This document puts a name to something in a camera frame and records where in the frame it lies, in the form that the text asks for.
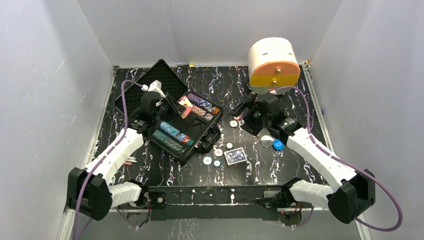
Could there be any red playing card deck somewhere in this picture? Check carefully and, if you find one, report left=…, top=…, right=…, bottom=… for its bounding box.
left=178, top=95, right=193, bottom=119

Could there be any green capped marker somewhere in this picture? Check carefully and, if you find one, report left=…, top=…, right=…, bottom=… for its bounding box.
left=126, top=157, right=138, bottom=163

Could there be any white round drawer cabinet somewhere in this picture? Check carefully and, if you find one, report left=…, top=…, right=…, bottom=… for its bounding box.
left=247, top=37, right=301, bottom=95

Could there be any clear round button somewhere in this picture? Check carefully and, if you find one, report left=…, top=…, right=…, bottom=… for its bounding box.
left=260, top=135, right=274, bottom=148

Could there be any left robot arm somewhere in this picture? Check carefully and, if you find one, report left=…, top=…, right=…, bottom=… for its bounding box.
left=66, top=91, right=185, bottom=221

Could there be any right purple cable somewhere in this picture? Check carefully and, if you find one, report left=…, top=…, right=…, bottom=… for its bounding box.
left=269, top=86, right=404, bottom=233

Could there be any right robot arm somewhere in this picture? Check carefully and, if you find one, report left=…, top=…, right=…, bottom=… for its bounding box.
left=230, top=93, right=376, bottom=224

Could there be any blue round button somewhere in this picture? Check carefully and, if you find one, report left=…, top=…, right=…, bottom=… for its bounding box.
left=272, top=139, right=285, bottom=151

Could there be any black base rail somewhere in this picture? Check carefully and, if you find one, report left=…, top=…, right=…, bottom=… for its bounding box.
left=150, top=185, right=289, bottom=221

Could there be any red white chip hundred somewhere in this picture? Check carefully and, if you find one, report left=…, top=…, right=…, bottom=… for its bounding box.
left=213, top=149, right=223, bottom=158

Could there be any blue playing card deck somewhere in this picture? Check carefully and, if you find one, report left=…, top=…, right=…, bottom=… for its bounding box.
left=223, top=147, right=248, bottom=166

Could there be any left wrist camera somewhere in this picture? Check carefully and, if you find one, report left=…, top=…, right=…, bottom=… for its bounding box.
left=141, top=80, right=166, bottom=98

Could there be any white poker chip one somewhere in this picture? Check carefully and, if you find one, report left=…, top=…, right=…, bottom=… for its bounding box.
left=229, top=120, right=238, bottom=128

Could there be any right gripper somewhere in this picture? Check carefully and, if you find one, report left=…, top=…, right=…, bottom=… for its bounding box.
left=227, top=94, right=270, bottom=137

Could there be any light blue chip ten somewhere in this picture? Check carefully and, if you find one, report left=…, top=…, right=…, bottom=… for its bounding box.
left=202, top=156, right=213, bottom=166

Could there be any black poker set case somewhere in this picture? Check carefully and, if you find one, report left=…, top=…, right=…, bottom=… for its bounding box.
left=114, top=59, right=223, bottom=165

